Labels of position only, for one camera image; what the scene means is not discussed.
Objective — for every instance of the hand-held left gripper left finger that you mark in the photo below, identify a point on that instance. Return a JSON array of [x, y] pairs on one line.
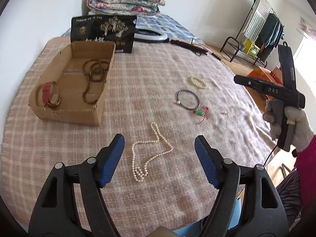
[[111, 163]]

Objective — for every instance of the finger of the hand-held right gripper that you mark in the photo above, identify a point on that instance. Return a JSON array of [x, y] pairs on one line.
[[248, 82]]

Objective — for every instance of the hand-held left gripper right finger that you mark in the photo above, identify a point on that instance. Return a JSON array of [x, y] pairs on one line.
[[207, 163]]

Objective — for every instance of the cardboard box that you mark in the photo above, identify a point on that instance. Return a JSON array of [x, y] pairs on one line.
[[71, 111]]

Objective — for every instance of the person's right forearm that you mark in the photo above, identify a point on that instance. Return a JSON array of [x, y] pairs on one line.
[[307, 177]]

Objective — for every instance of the person's right hand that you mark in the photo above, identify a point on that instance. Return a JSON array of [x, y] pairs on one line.
[[302, 128]]

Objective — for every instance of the orange box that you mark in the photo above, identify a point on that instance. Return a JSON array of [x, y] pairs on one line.
[[261, 75]]

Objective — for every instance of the yellow green box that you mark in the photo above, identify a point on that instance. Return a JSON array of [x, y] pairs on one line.
[[251, 48]]

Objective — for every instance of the black metal clothes rack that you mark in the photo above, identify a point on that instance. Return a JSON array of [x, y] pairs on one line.
[[233, 47]]

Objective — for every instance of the dark green garments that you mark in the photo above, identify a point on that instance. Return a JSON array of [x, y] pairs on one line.
[[267, 33]]

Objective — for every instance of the green striped cloth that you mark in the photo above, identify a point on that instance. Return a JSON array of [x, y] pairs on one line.
[[258, 14]]

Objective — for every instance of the black tripod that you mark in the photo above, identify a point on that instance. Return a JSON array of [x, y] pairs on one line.
[[187, 45]]

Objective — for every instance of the pink plaid blanket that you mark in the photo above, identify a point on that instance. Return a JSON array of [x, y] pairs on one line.
[[172, 61]]

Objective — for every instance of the dark pleated cloth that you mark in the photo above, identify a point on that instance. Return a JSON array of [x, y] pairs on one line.
[[290, 192]]

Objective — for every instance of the blue checked bed sheet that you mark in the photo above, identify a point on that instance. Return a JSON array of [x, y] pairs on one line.
[[170, 22]]

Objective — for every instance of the black printed box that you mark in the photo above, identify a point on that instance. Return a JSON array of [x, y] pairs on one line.
[[103, 29]]

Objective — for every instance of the folded floral quilt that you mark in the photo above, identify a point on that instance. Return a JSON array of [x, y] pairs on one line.
[[123, 1]]

